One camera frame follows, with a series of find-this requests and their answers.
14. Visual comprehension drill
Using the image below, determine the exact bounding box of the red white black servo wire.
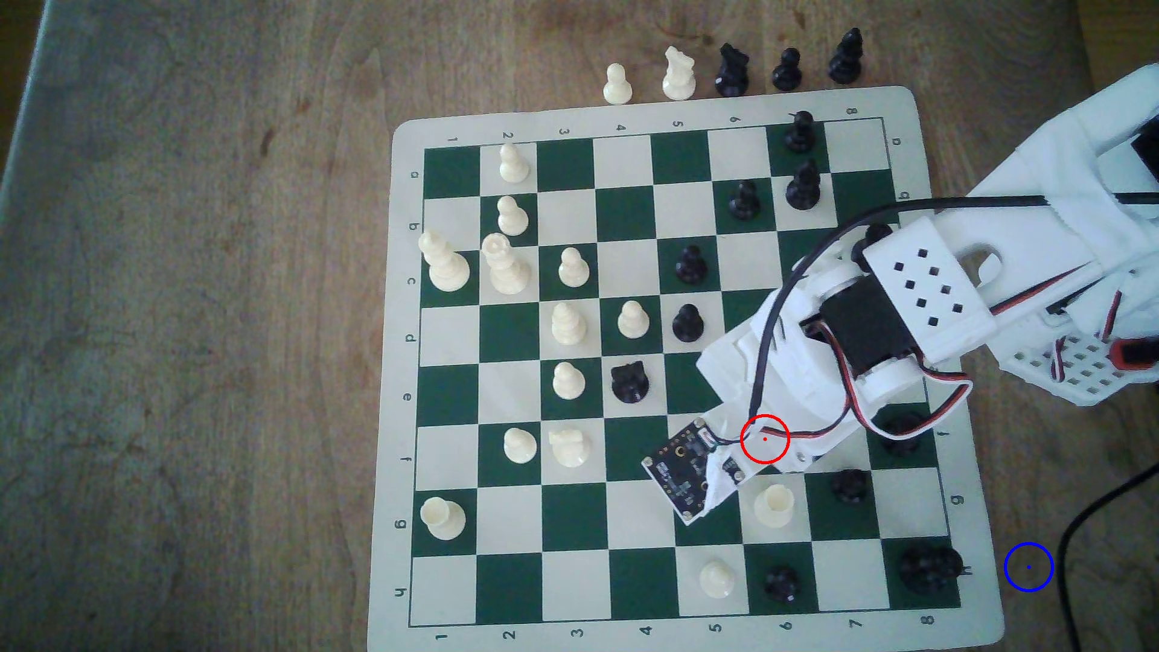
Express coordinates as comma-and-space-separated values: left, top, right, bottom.
989, 263, 1128, 382
706, 357, 975, 454

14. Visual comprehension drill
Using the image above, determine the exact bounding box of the white bishop left edge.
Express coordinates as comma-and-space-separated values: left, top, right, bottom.
417, 230, 472, 293

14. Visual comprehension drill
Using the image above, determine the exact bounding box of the black power cable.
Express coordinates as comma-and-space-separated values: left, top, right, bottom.
1058, 462, 1159, 652

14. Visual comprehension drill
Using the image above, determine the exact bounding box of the red black motor plug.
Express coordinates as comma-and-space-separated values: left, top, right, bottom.
1109, 337, 1159, 372

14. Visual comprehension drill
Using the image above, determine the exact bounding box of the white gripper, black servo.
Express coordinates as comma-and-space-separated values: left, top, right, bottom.
695, 265, 972, 519

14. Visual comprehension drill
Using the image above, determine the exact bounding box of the black king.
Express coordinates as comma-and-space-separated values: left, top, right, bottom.
897, 540, 974, 596

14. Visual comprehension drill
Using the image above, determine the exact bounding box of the white knight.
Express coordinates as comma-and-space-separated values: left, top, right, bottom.
661, 45, 698, 101
549, 426, 592, 469

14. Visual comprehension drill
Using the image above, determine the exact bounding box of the green and cream chess mat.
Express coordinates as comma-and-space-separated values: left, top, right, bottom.
366, 86, 1006, 652

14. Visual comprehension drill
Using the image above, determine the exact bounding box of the black rook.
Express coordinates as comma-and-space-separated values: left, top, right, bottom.
880, 409, 931, 456

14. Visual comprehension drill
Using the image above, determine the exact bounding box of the black knight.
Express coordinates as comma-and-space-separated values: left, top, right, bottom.
610, 359, 651, 405
714, 42, 752, 99

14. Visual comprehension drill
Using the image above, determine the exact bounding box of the black camera circuit board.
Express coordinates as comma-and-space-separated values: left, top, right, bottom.
641, 418, 726, 526

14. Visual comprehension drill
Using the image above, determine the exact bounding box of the white queen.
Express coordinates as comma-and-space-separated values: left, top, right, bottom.
480, 232, 532, 296

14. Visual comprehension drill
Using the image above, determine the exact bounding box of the white rook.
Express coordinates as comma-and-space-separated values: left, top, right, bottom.
753, 484, 797, 530
420, 496, 467, 542

